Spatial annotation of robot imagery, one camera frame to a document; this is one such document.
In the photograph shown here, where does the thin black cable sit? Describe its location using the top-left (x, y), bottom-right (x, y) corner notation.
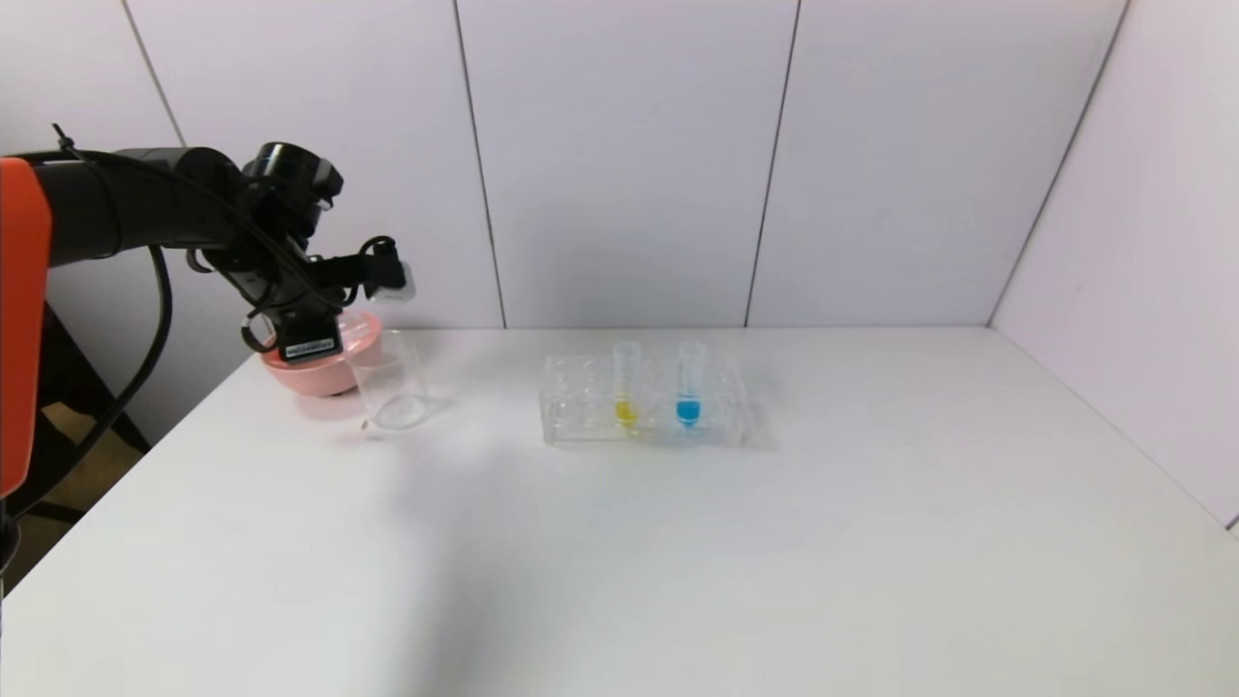
top-left (53, 124), bottom-right (400, 354)

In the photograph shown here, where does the thick black cable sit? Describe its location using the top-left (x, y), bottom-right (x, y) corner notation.
top-left (0, 242), bottom-right (175, 529)

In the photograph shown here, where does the test tube with yellow pigment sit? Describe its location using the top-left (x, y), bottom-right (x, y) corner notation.
top-left (613, 341), bottom-right (642, 432)

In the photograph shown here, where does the test tube with blue pigment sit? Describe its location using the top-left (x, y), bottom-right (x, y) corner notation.
top-left (675, 341), bottom-right (704, 430)

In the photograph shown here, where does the clear glass beaker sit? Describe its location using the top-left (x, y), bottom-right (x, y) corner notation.
top-left (348, 330), bottom-right (434, 436)

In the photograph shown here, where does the clear acrylic test tube rack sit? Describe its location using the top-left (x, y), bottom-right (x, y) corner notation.
top-left (540, 353), bottom-right (748, 447)

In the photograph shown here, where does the pink bowl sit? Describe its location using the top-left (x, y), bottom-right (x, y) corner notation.
top-left (259, 310), bottom-right (384, 398)

